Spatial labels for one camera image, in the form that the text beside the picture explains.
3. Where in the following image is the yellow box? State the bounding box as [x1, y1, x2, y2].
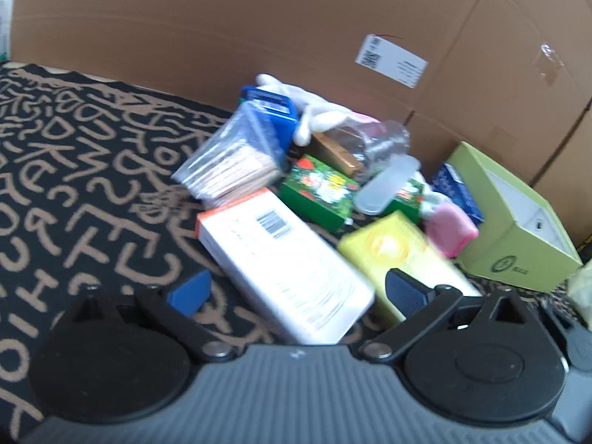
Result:
[337, 210, 482, 330]

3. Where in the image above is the pale yellow bag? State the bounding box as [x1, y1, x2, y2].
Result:
[566, 266, 592, 321]

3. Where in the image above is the dark blue box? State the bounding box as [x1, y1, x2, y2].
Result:
[432, 162, 485, 225]

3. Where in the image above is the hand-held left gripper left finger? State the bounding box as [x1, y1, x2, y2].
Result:
[68, 269, 236, 364]

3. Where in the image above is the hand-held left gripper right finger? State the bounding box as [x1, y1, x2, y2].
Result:
[359, 268, 533, 363]

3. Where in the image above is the white box with orange edge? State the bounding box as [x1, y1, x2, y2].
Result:
[195, 188, 376, 346]

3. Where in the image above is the clear plastic bottle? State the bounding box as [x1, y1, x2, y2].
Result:
[330, 120, 412, 182]

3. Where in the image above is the light green cardboard box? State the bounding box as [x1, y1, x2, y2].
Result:
[446, 141, 584, 294]

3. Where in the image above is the green flower print box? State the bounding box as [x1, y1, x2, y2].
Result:
[279, 154, 362, 233]
[383, 178, 427, 223]

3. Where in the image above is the clear bag of sticks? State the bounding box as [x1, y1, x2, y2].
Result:
[172, 85, 299, 205]

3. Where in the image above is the clear plastic lid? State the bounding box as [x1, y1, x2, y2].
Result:
[353, 154, 421, 216]

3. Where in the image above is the large cardboard box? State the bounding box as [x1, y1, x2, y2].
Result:
[9, 0, 592, 246]

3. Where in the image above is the black tan printed blanket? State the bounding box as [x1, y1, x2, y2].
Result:
[0, 60, 592, 444]

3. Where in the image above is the white shipping label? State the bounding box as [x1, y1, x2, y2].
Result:
[356, 34, 429, 89]

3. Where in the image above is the brown gold box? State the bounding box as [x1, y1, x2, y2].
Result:
[309, 132, 364, 179]

